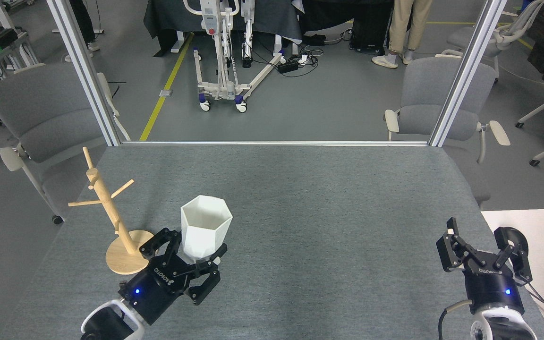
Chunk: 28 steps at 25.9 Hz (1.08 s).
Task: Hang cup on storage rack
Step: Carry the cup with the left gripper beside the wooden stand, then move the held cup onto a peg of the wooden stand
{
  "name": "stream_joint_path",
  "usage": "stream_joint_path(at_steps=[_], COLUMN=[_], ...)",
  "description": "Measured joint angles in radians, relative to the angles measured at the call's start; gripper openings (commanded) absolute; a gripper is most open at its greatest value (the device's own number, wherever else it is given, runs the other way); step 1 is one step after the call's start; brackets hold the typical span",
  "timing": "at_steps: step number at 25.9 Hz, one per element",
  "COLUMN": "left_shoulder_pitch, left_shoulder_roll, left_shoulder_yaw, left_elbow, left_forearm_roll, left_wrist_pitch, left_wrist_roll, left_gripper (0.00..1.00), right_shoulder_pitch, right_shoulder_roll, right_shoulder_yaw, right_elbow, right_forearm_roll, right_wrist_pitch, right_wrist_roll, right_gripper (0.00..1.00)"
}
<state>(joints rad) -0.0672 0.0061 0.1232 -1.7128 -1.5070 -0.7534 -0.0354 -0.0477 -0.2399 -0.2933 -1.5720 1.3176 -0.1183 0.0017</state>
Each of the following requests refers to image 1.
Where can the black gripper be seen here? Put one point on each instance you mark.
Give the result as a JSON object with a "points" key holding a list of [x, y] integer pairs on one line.
{"points": [[156, 288], [491, 288]]}

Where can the white hexagonal cup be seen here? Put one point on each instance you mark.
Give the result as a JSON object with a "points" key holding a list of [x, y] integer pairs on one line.
{"points": [[203, 231]]}

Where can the wooden cup rack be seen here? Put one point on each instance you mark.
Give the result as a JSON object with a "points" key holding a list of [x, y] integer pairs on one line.
{"points": [[104, 198]]}

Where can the black computer mouse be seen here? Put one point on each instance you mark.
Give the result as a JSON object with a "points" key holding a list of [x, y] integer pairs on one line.
{"points": [[524, 240]]}

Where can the metal floor plate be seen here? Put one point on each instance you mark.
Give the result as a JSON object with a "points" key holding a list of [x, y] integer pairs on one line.
{"points": [[165, 93]]}

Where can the grey chair with cream armrests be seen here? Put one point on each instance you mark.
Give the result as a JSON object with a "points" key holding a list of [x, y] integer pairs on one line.
{"points": [[40, 113], [423, 94]]}

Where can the black power adapter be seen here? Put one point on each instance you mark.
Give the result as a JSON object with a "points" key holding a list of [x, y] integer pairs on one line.
{"points": [[287, 67]]}

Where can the table with dark cloth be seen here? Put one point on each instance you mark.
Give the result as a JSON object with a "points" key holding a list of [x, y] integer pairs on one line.
{"points": [[168, 19]]}

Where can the white stand on wheels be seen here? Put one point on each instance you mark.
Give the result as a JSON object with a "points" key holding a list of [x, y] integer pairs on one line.
{"points": [[210, 19]]}

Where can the person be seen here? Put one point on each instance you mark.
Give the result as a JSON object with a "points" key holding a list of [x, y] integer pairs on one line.
{"points": [[80, 19], [404, 23]]}

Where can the black case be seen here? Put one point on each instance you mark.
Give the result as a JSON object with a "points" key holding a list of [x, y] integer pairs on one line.
{"points": [[371, 33]]}

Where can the silver frame crossbar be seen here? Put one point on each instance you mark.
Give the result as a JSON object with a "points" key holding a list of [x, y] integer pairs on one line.
{"points": [[272, 143]]}

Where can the silver frame post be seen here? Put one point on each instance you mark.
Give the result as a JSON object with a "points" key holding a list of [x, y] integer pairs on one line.
{"points": [[85, 71], [467, 71]]}

